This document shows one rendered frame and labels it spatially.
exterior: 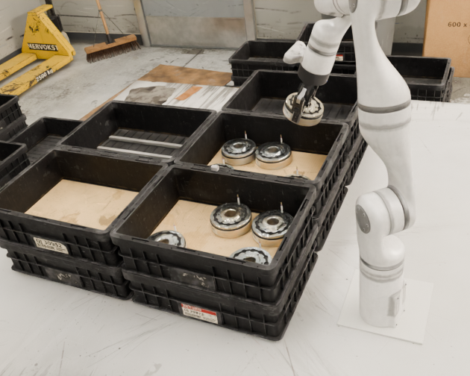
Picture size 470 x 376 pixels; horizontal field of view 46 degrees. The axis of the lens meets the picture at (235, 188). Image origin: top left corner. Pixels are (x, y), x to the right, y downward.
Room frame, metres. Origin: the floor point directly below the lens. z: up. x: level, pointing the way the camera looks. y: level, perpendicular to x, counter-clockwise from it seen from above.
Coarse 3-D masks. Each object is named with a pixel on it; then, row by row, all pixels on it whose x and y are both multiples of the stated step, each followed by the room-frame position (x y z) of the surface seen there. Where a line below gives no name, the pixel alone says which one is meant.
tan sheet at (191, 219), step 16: (176, 208) 1.17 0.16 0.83; (192, 208) 1.15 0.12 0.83; (208, 208) 1.14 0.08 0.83; (160, 224) 1.11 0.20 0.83; (176, 224) 1.10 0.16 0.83; (192, 224) 1.09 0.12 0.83; (208, 224) 1.08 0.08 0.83; (192, 240) 1.03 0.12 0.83; (208, 240) 1.02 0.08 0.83; (224, 240) 1.01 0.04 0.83; (240, 240) 1.00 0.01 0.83; (272, 256) 0.93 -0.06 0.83
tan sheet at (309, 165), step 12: (216, 156) 1.40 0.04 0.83; (300, 156) 1.33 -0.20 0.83; (312, 156) 1.32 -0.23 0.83; (324, 156) 1.31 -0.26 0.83; (240, 168) 1.31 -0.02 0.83; (252, 168) 1.30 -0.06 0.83; (288, 168) 1.28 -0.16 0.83; (300, 168) 1.27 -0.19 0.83; (312, 168) 1.26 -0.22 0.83; (312, 180) 1.20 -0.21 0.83
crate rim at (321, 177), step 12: (288, 120) 1.37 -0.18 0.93; (324, 120) 1.34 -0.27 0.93; (204, 132) 1.37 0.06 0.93; (192, 144) 1.31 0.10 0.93; (336, 144) 1.20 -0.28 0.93; (180, 156) 1.26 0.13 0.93; (336, 156) 1.18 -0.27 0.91; (204, 168) 1.18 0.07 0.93; (324, 168) 1.10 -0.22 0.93; (288, 180) 1.08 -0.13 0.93; (300, 180) 1.07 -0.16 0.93; (324, 180) 1.08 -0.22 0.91
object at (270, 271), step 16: (160, 176) 1.18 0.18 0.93; (224, 176) 1.14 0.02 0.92; (240, 176) 1.12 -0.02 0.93; (256, 176) 1.11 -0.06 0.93; (304, 208) 0.96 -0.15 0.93; (112, 240) 0.97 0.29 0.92; (128, 240) 0.94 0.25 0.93; (144, 240) 0.93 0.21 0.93; (288, 240) 0.86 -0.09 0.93; (176, 256) 0.88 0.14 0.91; (192, 256) 0.86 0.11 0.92; (208, 256) 0.85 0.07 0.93; (224, 256) 0.84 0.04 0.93; (240, 272) 0.81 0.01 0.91; (256, 272) 0.79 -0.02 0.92; (272, 272) 0.79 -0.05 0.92
